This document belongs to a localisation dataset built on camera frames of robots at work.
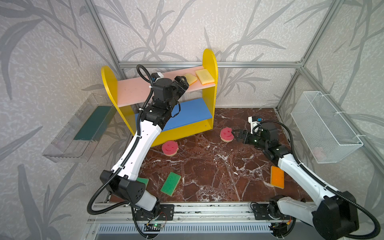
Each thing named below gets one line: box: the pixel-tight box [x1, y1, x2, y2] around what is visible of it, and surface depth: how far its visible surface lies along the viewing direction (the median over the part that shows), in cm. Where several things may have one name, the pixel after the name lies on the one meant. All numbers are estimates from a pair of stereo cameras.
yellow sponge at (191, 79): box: [184, 73, 198, 86], surface depth 79 cm
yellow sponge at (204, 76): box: [195, 69, 215, 86], surface depth 79 cm
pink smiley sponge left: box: [161, 140, 179, 157], surface depth 96 cm
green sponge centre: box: [160, 171, 182, 197], surface depth 84 cm
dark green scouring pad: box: [74, 105, 113, 141], surface depth 68 cm
